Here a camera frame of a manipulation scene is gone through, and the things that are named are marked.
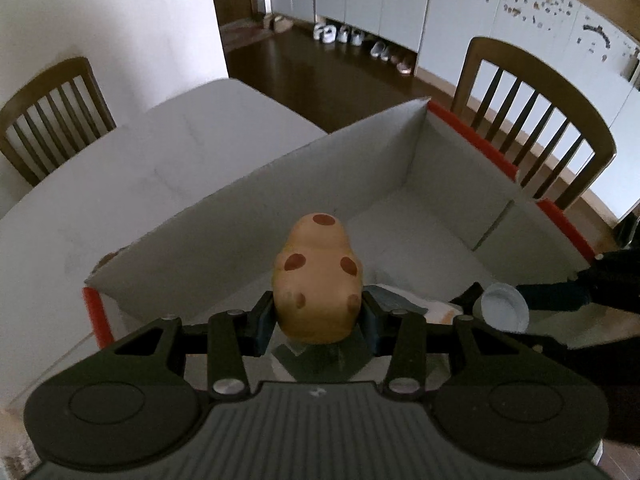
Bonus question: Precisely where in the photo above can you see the door mat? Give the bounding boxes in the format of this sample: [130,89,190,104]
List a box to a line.
[220,17,273,50]

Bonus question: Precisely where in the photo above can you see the tan spotted toy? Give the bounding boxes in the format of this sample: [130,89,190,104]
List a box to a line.
[272,212,362,345]

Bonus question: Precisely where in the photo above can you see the red cardboard box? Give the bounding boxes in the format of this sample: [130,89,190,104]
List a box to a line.
[82,97,598,361]

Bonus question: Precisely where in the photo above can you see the small white cup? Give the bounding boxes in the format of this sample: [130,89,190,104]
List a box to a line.
[472,282,530,332]

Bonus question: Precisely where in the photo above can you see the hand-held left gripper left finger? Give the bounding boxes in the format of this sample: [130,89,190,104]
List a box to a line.
[107,291,277,400]

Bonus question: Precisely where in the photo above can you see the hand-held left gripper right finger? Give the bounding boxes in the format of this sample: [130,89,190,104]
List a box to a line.
[360,285,551,400]

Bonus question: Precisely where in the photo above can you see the white wooden wall cabinet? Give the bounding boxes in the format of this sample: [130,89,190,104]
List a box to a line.
[270,0,640,111]

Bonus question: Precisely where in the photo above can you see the row of shoes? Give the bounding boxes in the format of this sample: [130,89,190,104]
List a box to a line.
[312,21,417,76]

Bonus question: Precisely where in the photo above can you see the beige slippers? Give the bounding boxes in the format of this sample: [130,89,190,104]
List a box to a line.
[264,12,296,32]

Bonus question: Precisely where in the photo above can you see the wooden slat-back chair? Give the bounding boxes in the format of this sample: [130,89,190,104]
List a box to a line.
[0,57,117,187]
[450,36,617,211]

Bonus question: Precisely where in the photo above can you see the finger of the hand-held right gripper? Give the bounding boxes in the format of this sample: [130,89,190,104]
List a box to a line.
[448,285,483,318]
[517,280,596,311]

